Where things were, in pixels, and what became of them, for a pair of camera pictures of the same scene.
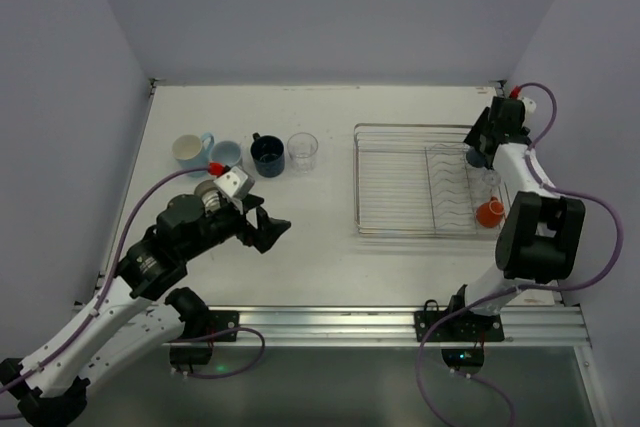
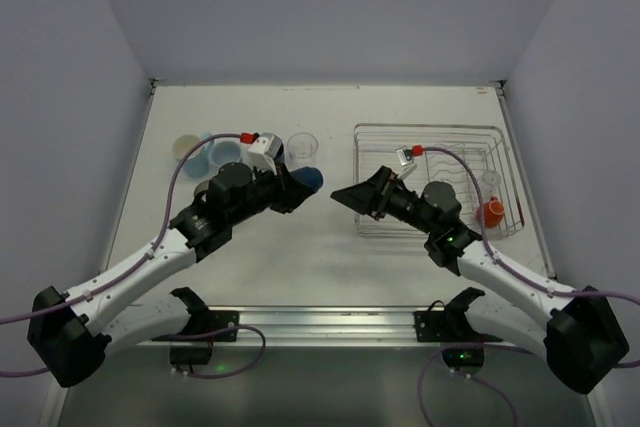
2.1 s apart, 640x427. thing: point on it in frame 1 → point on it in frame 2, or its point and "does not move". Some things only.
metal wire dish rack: x=420 y=180 does not move
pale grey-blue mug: x=227 y=152 does not move
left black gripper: x=250 y=222 → x=280 y=188
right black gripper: x=480 y=132 → x=383 y=195
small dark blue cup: x=475 y=158 → x=309 y=175
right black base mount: x=465 y=326 does not move
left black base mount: x=202 y=326 does not move
